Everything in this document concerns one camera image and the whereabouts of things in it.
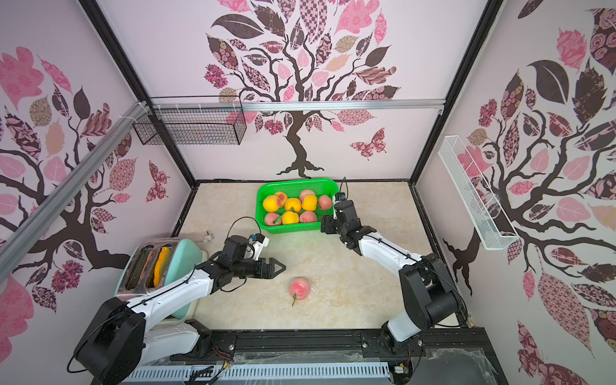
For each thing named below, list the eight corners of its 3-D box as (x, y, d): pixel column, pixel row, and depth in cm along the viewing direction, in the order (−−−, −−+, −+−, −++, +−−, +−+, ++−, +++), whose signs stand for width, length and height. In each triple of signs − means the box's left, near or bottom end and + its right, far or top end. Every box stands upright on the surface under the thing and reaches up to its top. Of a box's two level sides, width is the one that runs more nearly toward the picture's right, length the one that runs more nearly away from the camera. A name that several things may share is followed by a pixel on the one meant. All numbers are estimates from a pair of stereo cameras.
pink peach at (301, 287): (290, 300, 84) (289, 295, 80) (291, 284, 88) (290, 277, 83) (309, 300, 84) (309, 295, 79) (310, 284, 88) (309, 277, 83)
